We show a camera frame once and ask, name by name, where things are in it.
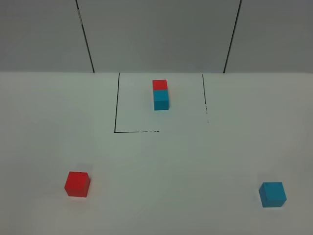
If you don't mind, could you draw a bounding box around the blue template block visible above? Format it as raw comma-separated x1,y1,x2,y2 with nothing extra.
153,90,169,110

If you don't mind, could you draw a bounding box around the red template block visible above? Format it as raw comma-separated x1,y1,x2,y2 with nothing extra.
152,79,168,91

